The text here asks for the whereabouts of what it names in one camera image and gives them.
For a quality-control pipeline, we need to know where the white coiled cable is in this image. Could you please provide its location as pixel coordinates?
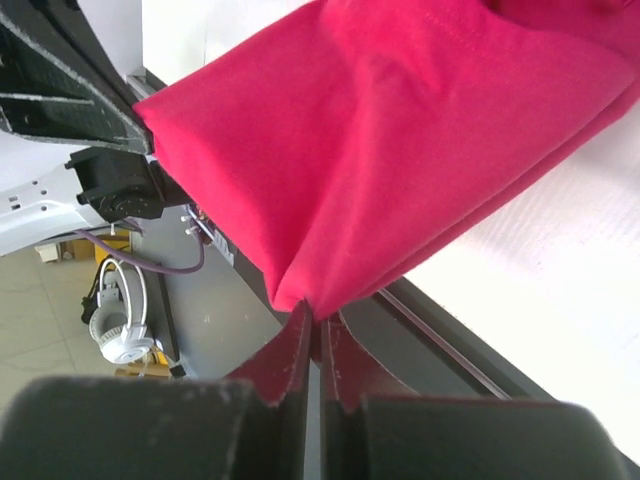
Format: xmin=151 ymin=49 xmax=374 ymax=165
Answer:
xmin=82 ymin=258 xmax=156 ymax=366

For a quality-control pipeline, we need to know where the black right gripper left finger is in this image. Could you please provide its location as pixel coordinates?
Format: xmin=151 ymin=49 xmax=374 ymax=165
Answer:
xmin=1 ymin=303 xmax=312 ymax=479

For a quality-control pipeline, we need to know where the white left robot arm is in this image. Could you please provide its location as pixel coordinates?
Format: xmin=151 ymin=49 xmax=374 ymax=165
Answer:
xmin=1 ymin=1 xmax=191 ymax=254

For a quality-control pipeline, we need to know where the pink t shirt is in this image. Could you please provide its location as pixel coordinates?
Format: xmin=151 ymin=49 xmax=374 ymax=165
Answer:
xmin=135 ymin=1 xmax=639 ymax=318

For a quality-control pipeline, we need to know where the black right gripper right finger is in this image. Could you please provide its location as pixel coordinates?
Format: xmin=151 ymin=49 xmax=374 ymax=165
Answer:
xmin=320 ymin=315 xmax=631 ymax=479

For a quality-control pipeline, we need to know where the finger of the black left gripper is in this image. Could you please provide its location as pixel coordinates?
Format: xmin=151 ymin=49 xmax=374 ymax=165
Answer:
xmin=1 ymin=1 xmax=153 ymax=155

